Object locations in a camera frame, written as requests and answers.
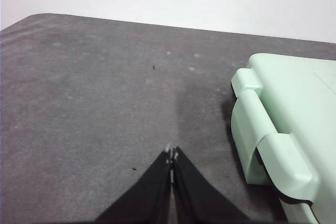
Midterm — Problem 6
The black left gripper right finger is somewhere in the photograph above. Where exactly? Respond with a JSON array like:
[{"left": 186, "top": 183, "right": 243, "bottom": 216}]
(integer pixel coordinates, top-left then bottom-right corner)
[{"left": 171, "top": 145, "right": 250, "bottom": 224}]

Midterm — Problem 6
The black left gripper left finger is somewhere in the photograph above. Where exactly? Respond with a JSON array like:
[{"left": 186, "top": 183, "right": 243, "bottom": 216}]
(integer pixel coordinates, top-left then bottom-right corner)
[{"left": 94, "top": 148, "right": 172, "bottom": 224}]

